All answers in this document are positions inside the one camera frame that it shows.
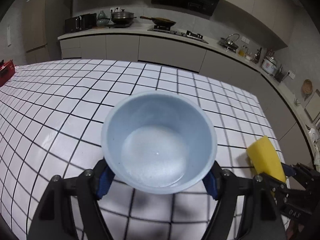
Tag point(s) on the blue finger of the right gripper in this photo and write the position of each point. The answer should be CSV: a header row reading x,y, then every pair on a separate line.
x,y
289,170

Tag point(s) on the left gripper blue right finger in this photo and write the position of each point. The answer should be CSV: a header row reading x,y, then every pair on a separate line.
x,y
260,219

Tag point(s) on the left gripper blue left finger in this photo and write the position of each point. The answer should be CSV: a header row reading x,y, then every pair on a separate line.
x,y
53,218

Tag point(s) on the yellow sponge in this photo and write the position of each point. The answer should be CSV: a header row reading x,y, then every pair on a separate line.
x,y
265,159

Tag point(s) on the blue white paper cup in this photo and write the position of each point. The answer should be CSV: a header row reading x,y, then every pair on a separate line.
x,y
159,142

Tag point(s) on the white cutting board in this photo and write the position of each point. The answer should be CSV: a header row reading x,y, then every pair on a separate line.
x,y
312,109

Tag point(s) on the woven bamboo basket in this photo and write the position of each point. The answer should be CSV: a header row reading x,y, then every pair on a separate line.
x,y
307,87

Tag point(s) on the black utensil holder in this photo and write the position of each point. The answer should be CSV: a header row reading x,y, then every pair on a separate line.
x,y
281,74

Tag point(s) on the white rice cooker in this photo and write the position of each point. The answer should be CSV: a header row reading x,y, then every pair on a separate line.
x,y
269,65

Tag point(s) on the dark glass bottle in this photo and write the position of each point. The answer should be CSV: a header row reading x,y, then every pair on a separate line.
x,y
257,56

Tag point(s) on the yellow liquid jar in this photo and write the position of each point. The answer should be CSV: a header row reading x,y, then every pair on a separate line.
x,y
243,50

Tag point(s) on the red metal box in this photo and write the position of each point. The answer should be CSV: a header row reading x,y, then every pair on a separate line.
x,y
7,70

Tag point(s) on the gas stove top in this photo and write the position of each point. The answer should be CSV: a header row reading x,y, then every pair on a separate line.
x,y
187,34

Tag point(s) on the black frying pan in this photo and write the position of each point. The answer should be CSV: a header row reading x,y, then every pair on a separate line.
x,y
163,22

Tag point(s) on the black microwave oven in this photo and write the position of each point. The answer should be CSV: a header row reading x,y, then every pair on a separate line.
x,y
80,23

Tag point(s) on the green ceramic jar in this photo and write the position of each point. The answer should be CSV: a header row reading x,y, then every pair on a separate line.
x,y
102,20

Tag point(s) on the beige refrigerator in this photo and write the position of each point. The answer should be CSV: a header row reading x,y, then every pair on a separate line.
x,y
42,23

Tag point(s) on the grey lidded pot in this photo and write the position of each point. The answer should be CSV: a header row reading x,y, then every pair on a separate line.
x,y
122,18

